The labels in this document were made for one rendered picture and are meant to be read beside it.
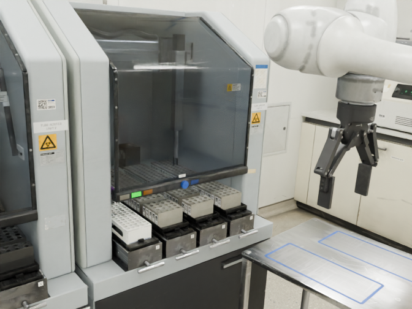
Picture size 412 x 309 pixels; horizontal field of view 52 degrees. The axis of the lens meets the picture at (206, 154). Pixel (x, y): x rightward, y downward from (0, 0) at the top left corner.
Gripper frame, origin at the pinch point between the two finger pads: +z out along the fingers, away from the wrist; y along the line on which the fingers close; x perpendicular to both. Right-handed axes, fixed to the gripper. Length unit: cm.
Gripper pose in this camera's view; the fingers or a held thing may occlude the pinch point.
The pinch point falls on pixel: (343, 195)
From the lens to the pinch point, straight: 96.5
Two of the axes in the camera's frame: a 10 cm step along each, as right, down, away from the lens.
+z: -0.5, 9.6, 2.8
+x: -6.2, -2.4, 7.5
